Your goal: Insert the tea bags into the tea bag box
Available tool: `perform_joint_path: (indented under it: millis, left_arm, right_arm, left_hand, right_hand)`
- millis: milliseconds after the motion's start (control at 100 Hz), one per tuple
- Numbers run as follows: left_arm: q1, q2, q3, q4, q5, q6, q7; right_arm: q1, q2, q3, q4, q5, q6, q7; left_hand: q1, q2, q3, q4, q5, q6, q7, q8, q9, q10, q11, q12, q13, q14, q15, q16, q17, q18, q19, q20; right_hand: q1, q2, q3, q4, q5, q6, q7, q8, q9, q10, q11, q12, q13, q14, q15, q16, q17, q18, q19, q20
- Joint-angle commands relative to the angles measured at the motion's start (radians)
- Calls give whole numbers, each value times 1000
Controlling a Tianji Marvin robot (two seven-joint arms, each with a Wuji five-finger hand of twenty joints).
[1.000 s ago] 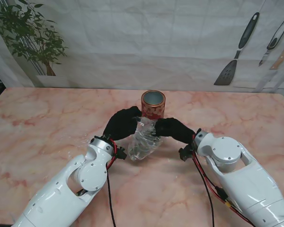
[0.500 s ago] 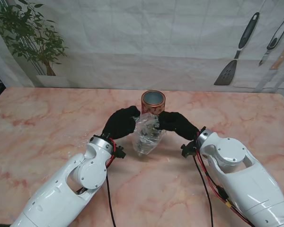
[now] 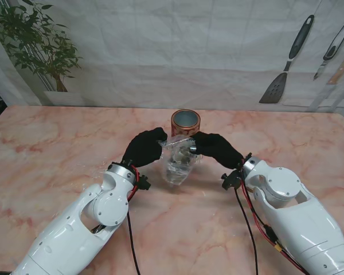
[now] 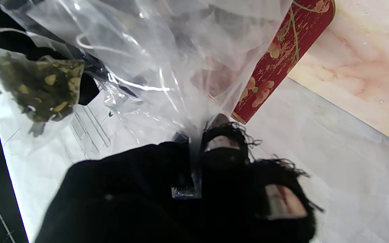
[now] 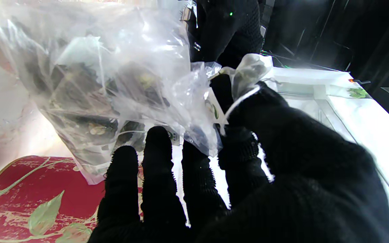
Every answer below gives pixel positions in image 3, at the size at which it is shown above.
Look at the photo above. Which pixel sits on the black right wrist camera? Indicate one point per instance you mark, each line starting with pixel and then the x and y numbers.
pixel 231 180

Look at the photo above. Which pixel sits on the green leafy plant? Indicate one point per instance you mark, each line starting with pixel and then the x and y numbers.
pixel 31 37

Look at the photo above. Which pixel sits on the white wrinkled backdrop cloth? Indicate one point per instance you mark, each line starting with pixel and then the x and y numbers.
pixel 175 43

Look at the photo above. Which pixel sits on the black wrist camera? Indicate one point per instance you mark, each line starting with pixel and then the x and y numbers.
pixel 231 180
pixel 144 182

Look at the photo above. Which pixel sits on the black slotted spatula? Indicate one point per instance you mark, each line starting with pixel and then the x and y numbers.
pixel 273 88

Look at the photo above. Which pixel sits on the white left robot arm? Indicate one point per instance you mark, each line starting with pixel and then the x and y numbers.
pixel 74 229

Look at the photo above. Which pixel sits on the clear plastic tea bag pouch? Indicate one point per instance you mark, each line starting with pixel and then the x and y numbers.
pixel 177 166

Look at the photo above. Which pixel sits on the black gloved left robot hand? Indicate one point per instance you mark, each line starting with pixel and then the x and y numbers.
pixel 143 149

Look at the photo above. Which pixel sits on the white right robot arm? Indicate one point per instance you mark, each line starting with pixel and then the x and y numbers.
pixel 298 217

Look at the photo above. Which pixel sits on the red floral tea canister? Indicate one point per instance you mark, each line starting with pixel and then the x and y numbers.
pixel 185 126

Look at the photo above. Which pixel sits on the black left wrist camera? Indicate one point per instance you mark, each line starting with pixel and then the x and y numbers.
pixel 144 182

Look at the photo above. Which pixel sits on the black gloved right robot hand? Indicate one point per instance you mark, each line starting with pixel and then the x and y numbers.
pixel 218 147

